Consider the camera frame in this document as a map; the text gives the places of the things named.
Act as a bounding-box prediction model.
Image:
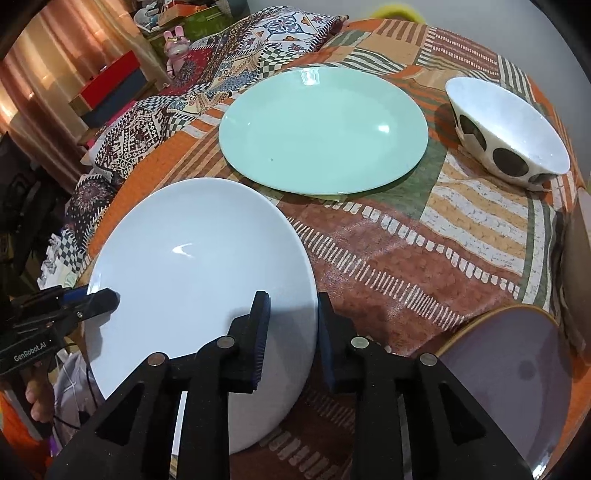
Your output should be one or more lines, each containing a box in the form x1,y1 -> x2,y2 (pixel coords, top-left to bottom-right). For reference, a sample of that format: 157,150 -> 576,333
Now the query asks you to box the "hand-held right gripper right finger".
318,292 -> 536,480

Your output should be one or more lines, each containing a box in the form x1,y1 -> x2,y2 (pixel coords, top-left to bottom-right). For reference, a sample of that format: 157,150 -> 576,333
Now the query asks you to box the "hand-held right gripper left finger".
46,291 -> 271,480

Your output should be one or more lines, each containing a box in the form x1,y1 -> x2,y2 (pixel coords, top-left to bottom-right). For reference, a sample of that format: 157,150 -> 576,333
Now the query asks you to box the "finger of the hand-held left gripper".
11,285 -> 88,311
55,288 -> 121,325

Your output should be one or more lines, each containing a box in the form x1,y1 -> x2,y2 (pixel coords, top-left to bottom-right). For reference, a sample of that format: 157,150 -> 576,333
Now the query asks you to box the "white plate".
85,178 -> 319,455

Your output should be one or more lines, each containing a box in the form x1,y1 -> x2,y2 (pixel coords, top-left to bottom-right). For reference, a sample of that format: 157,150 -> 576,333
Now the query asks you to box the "tan rimmed bowl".
434,304 -> 574,478

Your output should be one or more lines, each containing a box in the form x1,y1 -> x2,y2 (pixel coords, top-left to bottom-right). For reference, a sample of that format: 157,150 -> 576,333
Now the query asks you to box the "green plate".
218,65 -> 429,195

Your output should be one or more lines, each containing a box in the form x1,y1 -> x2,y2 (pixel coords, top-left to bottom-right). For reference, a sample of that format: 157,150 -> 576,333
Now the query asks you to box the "white bowl with black dots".
444,76 -> 571,191

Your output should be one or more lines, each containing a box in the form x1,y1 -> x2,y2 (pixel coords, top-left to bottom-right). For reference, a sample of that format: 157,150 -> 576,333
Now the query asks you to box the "person's left hand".
25,364 -> 56,422

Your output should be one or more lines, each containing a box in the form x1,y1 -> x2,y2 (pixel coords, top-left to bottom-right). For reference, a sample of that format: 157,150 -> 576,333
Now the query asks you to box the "orange clothing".
0,392 -> 56,467

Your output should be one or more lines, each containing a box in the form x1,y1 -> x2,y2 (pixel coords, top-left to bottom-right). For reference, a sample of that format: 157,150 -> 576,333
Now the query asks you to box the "dark bulky object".
0,134 -> 63,296

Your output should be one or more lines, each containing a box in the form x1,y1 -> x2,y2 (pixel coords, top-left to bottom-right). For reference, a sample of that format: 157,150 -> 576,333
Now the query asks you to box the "striped patchwork blanket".
76,18 -> 591,480

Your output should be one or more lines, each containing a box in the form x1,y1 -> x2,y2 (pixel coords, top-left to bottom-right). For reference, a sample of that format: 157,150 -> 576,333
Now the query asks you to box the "blue box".
81,69 -> 158,130

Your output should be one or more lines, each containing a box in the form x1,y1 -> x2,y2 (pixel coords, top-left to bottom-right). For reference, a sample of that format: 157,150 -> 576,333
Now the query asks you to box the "red box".
69,50 -> 141,112

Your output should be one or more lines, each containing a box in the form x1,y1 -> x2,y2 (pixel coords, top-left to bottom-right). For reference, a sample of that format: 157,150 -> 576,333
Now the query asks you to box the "orange curtain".
0,0 -> 139,185

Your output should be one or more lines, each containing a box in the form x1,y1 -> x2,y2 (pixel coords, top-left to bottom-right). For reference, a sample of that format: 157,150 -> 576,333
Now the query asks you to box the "beige flat board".
561,187 -> 591,356

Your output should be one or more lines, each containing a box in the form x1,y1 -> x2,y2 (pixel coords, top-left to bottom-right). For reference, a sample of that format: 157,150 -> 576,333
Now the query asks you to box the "patterned quilt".
39,6 -> 347,296

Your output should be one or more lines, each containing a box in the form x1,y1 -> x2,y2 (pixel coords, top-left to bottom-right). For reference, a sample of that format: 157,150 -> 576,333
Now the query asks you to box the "pink bunny toy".
163,25 -> 192,79

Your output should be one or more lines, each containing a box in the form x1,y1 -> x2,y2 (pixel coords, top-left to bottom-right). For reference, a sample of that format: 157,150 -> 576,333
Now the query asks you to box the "yellow foam noodle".
369,2 -> 426,21

